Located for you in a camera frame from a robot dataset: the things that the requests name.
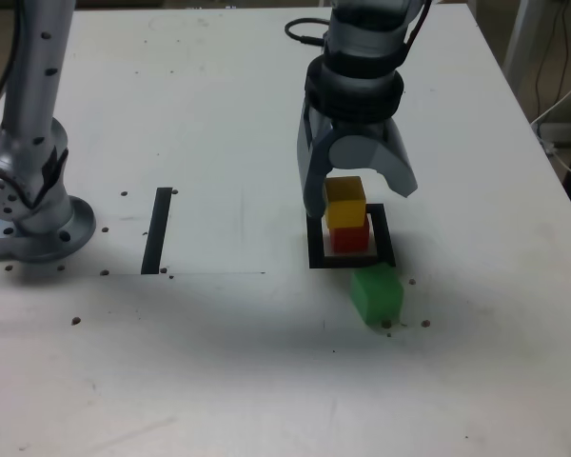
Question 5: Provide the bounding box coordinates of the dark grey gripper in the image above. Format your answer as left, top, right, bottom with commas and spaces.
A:
295, 97, 419, 220

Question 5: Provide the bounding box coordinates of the yellow cube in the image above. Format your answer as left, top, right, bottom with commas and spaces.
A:
324, 175, 366, 229

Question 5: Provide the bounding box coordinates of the red cube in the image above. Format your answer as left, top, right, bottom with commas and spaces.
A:
329, 219, 371, 253

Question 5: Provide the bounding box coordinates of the green cube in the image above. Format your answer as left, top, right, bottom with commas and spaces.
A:
349, 264, 405, 329

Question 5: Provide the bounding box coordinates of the black tape square outline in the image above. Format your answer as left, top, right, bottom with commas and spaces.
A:
305, 203, 397, 270

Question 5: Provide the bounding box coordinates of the black tape strip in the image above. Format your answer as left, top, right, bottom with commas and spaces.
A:
140, 187, 173, 276

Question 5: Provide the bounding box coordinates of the thin white cable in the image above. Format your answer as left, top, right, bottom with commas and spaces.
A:
531, 70, 571, 178

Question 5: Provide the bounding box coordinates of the white metal post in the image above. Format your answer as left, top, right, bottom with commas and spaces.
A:
502, 0, 546, 77

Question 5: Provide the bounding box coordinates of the thin black cable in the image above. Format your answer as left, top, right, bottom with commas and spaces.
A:
534, 0, 571, 120

